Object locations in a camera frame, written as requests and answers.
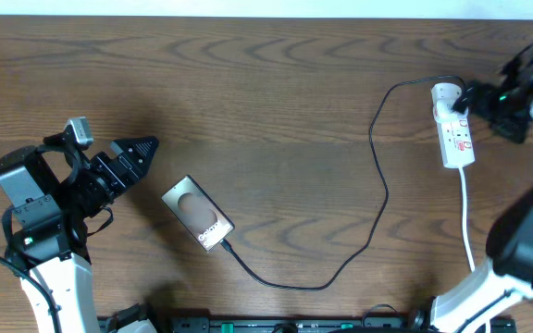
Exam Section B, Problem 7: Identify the smartphone with bronze back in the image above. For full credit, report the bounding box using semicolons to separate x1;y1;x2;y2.
161;175;235;252

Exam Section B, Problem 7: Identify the black charging cable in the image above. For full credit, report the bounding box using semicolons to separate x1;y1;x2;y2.
219;74;468;292

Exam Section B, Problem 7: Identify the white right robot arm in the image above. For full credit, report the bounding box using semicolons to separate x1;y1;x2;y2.
410;43;533;332

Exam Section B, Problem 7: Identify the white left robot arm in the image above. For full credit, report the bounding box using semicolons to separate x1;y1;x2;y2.
0;132;159;332

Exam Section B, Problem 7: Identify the white USB charger adapter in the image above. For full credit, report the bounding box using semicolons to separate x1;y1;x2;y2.
431;82;465;124

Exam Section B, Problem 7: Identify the white power strip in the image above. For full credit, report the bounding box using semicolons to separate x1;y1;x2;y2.
433;107;475;169

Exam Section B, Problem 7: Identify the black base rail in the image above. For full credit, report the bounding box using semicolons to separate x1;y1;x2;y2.
97;302;517;333

